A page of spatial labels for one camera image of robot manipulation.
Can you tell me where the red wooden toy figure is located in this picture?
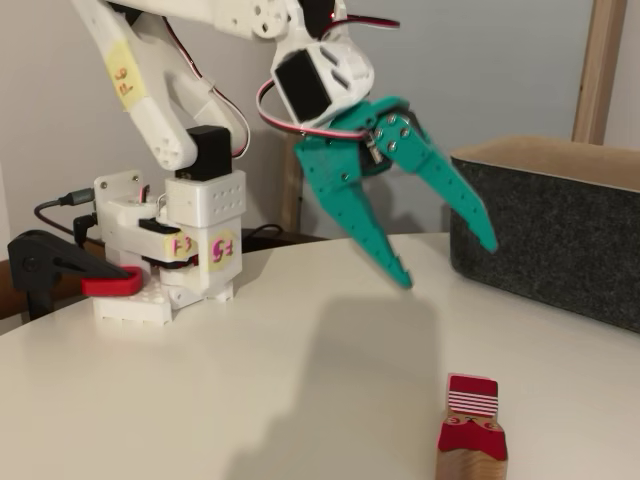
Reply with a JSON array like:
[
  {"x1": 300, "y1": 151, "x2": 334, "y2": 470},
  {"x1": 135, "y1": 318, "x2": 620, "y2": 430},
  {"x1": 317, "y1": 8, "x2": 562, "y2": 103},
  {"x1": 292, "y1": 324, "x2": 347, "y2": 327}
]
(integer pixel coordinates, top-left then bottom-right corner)
[{"x1": 433, "y1": 372, "x2": 510, "y2": 480}]

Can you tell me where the grey felt box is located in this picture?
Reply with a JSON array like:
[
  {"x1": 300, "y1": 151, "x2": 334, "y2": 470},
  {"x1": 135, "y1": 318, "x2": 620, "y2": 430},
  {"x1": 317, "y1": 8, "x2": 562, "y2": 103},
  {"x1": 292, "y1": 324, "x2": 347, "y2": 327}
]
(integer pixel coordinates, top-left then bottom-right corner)
[{"x1": 449, "y1": 134, "x2": 640, "y2": 335}]

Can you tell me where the light wood framed panel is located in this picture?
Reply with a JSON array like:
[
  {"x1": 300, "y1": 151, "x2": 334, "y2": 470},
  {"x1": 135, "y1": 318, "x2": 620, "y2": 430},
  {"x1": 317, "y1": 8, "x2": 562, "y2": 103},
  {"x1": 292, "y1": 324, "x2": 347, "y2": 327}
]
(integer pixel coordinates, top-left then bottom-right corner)
[{"x1": 279, "y1": 0, "x2": 630, "y2": 239}]

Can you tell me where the black clamp with red pad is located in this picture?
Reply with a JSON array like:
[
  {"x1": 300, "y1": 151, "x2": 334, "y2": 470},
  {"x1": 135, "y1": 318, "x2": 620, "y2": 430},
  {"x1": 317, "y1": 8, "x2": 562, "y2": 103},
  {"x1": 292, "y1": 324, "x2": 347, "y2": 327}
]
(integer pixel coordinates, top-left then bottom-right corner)
[{"x1": 7, "y1": 228, "x2": 144, "y2": 321}]

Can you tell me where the thin black cable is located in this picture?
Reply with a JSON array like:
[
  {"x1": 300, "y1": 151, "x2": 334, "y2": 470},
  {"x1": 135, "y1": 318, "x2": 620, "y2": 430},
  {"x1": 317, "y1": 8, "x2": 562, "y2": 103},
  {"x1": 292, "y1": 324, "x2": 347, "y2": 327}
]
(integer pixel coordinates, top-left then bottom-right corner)
[{"x1": 242, "y1": 223, "x2": 286, "y2": 249}]

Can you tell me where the grey plug usb cable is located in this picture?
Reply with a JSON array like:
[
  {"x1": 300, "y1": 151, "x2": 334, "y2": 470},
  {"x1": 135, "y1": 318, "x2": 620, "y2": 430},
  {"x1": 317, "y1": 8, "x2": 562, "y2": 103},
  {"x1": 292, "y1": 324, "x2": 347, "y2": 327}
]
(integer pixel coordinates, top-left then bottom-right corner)
[{"x1": 33, "y1": 187, "x2": 97, "y2": 234}]

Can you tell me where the black power cable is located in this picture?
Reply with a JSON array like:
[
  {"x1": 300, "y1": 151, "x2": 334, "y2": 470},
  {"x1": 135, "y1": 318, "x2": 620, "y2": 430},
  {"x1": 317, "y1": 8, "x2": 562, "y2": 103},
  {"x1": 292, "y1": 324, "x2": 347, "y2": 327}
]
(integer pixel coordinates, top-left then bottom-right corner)
[{"x1": 73, "y1": 212, "x2": 99, "y2": 246}]

